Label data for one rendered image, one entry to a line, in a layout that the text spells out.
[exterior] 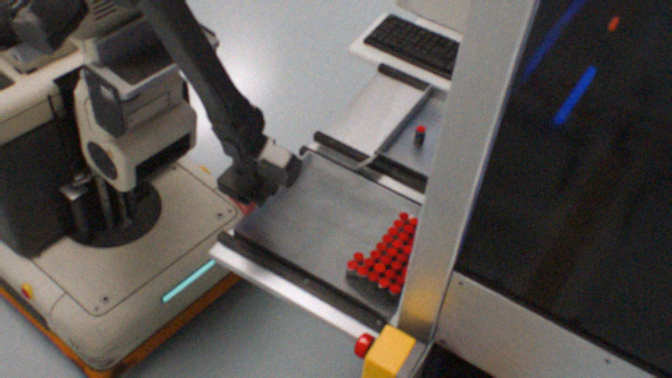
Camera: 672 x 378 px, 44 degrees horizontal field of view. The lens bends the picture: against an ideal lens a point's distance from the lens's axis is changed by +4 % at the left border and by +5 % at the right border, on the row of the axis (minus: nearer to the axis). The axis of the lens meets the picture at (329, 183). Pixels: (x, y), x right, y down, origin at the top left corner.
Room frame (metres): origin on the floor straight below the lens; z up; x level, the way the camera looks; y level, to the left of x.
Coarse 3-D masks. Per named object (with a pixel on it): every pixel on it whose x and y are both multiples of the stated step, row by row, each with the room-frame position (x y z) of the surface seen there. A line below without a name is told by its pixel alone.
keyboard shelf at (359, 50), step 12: (372, 24) 1.77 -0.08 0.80; (420, 24) 1.79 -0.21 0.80; (432, 24) 1.79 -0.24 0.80; (360, 36) 1.71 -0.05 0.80; (456, 36) 1.75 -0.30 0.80; (348, 48) 1.66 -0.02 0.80; (360, 48) 1.66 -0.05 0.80; (372, 48) 1.66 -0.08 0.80; (372, 60) 1.62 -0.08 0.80; (384, 60) 1.62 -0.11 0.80; (396, 60) 1.62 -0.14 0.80; (420, 72) 1.58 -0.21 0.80; (444, 84) 1.55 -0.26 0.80
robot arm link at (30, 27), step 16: (32, 0) 1.05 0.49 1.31; (48, 0) 1.03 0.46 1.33; (64, 0) 1.01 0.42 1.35; (80, 0) 1.12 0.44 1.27; (16, 16) 1.08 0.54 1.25; (32, 16) 1.05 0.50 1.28; (48, 16) 1.04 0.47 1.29; (64, 16) 1.04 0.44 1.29; (16, 32) 1.08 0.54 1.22; (32, 32) 1.05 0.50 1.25; (48, 32) 1.04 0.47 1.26; (48, 48) 1.05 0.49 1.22
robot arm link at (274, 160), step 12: (228, 144) 0.94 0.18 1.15; (252, 144) 0.97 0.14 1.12; (264, 144) 0.97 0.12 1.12; (240, 156) 0.94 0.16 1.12; (252, 156) 0.95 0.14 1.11; (264, 156) 0.95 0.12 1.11; (276, 156) 0.95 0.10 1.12; (288, 156) 0.95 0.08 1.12; (264, 168) 0.94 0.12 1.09; (276, 168) 0.94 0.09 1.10; (288, 168) 0.93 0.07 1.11; (300, 168) 0.97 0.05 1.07; (276, 180) 0.93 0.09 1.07; (288, 180) 0.93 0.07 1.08
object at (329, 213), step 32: (320, 160) 1.15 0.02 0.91; (288, 192) 1.07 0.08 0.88; (320, 192) 1.08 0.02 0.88; (352, 192) 1.09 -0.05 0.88; (384, 192) 1.07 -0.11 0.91; (256, 224) 0.98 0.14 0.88; (288, 224) 0.99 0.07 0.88; (320, 224) 1.00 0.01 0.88; (352, 224) 1.00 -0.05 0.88; (384, 224) 1.01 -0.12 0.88; (288, 256) 0.91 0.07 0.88; (320, 256) 0.92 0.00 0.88; (352, 256) 0.92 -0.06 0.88; (352, 288) 0.85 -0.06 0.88; (384, 320) 0.78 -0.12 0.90
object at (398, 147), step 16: (432, 96) 1.40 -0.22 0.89; (416, 112) 1.35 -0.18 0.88; (432, 112) 1.35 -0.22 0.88; (400, 128) 1.28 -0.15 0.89; (416, 128) 1.30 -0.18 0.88; (432, 128) 1.30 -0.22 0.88; (384, 144) 1.22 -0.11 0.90; (400, 144) 1.24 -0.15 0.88; (432, 144) 1.25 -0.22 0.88; (384, 160) 1.17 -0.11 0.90; (400, 160) 1.19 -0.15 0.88; (416, 160) 1.20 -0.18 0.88; (432, 160) 1.20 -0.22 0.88; (416, 176) 1.13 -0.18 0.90
